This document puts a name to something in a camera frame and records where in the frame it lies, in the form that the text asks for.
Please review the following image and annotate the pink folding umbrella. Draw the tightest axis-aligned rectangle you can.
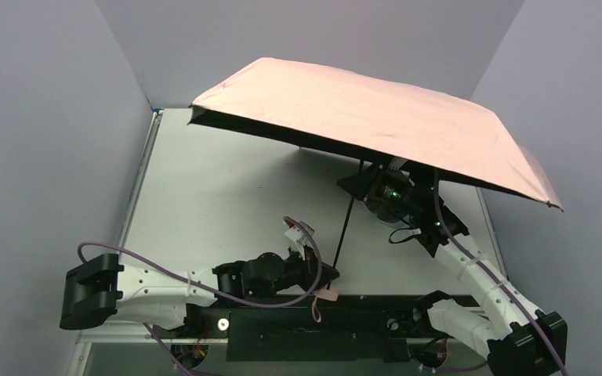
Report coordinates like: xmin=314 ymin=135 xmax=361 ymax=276
xmin=190 ymin=57 xmax=560 ymax=250

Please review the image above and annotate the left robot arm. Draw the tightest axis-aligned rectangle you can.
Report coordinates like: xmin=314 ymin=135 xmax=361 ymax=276
xmin=60 ymin=246 xmax=339 ymax=331

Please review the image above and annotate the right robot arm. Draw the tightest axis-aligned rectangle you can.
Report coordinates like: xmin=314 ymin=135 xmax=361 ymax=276
xmin=337 ymin=165 xmax=568 ymax=375

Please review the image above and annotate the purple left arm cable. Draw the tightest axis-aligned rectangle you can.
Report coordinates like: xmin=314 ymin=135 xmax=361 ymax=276
xmin=76 ymin=216 xmax=324 ymax=376

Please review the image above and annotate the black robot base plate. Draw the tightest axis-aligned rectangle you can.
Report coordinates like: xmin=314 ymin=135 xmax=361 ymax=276
xmin=164 ymin=295 xmax=449 ymax=367

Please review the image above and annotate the aluminium table frame rail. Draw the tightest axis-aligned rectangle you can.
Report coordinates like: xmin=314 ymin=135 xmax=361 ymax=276
xmin=66 ymin=109 xmax=165 ymax=375

